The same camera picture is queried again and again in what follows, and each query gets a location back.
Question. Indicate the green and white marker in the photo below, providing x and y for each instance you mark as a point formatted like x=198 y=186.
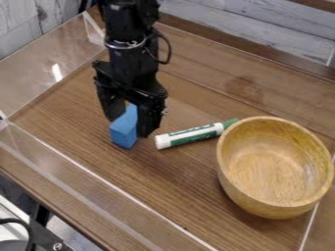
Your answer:
x=193 y=134

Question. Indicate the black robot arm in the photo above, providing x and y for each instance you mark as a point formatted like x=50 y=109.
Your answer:
x=130 y=22

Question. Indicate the clear acrylic tray wall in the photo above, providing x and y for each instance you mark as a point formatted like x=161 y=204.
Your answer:
x=145 y=199

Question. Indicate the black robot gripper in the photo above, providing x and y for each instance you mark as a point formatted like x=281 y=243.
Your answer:
x=128 y=78

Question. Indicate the blue rectangular block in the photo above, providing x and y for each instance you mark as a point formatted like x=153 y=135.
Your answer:
x=124 y=132

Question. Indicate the black equipment with cable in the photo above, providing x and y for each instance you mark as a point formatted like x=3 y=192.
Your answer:
x=39 y=240

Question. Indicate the brown wooden bowl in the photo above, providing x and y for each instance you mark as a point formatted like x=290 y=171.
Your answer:
x=274 y=167

